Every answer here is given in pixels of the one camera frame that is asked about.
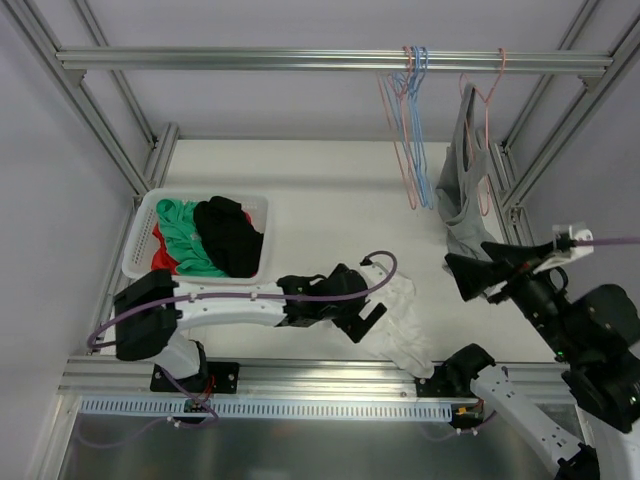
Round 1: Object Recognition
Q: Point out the white tank top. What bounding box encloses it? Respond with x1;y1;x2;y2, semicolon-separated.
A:
359;273;435;378

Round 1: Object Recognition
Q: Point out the pink hanger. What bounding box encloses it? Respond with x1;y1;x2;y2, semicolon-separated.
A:
458;47;507;217
376;46;419;210

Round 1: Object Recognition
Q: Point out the grey tank top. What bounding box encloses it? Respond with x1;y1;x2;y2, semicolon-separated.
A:
435;83;494;261

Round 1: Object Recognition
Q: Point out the black tank top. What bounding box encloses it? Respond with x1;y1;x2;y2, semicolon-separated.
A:
193;196;264;278

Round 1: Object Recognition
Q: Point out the green tank top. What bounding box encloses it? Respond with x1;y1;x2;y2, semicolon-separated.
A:
155;198;227;278

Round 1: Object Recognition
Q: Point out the red tank top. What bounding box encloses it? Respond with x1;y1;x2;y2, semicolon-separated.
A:
151;224;178;275

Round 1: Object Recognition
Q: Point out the blue hanger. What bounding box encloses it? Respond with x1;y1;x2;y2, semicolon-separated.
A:
383;46;420;210
400;46;433;209
407;45;434;210

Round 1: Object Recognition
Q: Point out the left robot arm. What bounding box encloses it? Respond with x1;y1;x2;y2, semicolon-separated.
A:
114;263;389;393

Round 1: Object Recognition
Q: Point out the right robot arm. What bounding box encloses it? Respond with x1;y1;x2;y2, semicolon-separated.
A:
434;234;639;479

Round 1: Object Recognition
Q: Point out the white plastic basket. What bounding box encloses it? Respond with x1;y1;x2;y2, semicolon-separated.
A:
121;186;273;285

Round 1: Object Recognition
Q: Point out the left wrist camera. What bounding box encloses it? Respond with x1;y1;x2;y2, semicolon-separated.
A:
358;262;388;292

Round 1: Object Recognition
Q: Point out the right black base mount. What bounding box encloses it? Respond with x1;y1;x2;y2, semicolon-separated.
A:
414;363;473;398

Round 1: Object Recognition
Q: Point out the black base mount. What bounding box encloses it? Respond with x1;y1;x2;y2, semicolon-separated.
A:
414;363;473;398
150;361;240;394

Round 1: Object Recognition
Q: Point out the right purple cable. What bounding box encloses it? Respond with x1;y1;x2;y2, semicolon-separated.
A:
572;235;640;247

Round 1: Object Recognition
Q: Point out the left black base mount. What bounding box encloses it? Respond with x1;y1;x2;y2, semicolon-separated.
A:
150;361;240;394

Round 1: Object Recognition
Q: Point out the front aluminium rail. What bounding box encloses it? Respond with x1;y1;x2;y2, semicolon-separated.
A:
57;355;573;404

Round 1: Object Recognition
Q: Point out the white slotted cable duct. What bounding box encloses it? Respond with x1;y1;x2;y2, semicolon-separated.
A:
79;396;453;423

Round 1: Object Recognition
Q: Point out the aluminium hanging rail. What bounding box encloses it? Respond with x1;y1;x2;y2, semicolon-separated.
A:
56;47;613;76

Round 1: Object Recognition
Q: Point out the aluminium frame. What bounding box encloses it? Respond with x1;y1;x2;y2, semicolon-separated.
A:
0;0;640;480

